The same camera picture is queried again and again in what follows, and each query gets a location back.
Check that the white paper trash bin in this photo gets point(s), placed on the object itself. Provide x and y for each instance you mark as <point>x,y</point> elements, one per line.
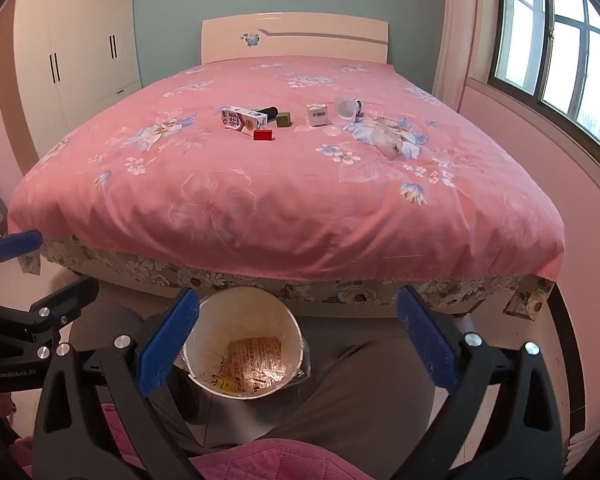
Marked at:
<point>215,325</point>

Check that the black bottle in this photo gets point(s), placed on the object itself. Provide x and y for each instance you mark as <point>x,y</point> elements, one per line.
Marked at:
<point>267,112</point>

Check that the beige floral mattress cover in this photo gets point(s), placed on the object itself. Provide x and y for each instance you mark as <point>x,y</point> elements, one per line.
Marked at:
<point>330,292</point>

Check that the pink floral bedsheet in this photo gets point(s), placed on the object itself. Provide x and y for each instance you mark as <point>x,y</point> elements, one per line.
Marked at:
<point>280,200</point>

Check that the red block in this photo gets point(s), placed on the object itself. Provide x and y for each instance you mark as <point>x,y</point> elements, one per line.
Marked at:
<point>263,135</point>

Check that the person's pink quilted jacket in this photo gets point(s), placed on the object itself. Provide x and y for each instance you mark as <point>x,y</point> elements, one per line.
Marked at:
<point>270,462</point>

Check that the dark framed window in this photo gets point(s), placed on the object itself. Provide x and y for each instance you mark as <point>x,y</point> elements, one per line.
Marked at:
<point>560,45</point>

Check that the cream bed headboard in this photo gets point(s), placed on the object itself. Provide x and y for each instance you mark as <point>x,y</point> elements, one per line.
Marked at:
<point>300,35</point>

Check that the orange printed snack wrapper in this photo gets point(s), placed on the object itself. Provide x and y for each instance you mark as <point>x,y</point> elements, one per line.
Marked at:
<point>257,365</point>

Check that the pink curtain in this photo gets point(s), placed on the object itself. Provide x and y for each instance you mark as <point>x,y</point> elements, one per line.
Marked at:
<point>465,35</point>

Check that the small white box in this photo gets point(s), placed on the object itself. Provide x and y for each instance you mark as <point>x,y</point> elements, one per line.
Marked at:
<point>317,115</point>

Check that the white yogurt cup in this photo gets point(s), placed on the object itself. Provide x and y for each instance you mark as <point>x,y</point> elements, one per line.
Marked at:
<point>347,109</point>

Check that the green cube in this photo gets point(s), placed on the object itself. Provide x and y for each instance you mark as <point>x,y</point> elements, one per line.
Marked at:
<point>283,120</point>

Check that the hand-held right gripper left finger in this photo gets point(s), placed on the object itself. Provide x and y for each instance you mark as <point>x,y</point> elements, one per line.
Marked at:
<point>167,342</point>

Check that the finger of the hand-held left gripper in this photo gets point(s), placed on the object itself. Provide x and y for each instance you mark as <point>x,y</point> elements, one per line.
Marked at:
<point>19,246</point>
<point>67,297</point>

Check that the white wardrobe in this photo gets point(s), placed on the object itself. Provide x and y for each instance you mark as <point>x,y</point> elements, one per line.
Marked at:
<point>80,50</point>

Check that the crushed clear plastic bottle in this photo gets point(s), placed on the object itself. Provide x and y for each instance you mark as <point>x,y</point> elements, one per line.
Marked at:
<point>387,135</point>

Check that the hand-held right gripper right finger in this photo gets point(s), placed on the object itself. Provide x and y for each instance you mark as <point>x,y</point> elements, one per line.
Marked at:
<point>425,342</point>

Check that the white milk carton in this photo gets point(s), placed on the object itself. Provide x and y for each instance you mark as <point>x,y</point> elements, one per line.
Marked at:
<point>240,120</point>

